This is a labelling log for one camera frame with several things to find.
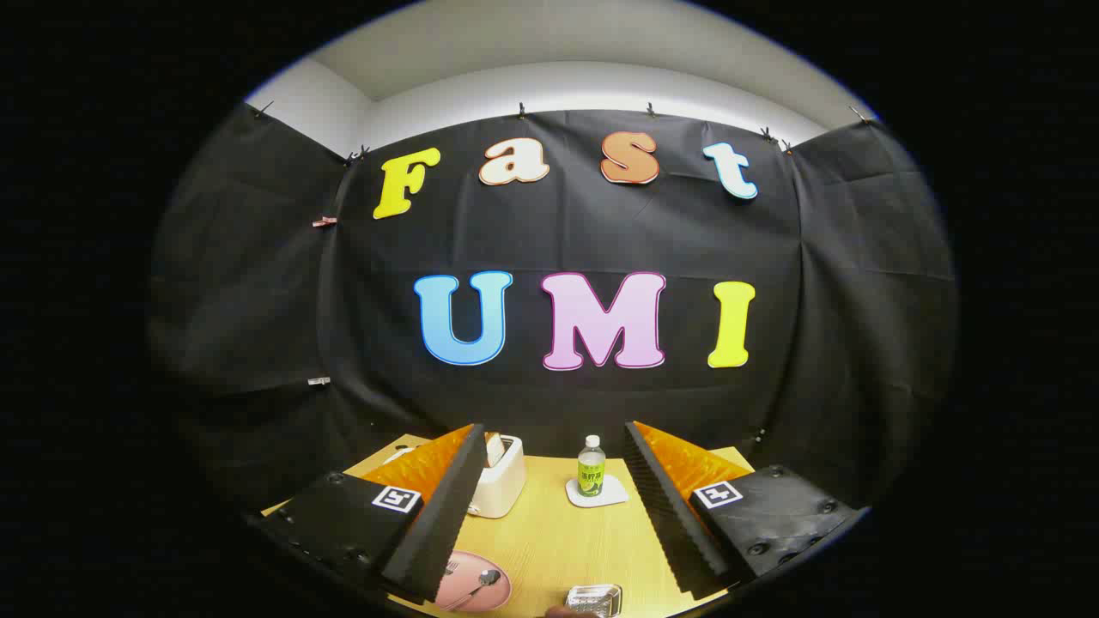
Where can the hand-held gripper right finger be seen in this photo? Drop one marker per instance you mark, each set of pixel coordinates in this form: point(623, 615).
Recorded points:
point(665, 506)

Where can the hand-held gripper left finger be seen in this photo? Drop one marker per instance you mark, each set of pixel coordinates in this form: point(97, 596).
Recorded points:
point(442, 515)

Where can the white square coaster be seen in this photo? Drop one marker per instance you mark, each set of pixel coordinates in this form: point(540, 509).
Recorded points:
point(614, 493)

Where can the pink plate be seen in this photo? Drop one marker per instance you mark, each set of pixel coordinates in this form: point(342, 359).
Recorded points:
point(468, 571)

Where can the white toaster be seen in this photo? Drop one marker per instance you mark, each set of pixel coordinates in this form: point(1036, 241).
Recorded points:
point(502, 489)

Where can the green label drink bottle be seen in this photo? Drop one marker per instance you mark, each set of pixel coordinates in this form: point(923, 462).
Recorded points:
point(591, 476)

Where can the pink clothespin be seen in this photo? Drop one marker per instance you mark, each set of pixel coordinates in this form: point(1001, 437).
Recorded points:
point(324, 221)

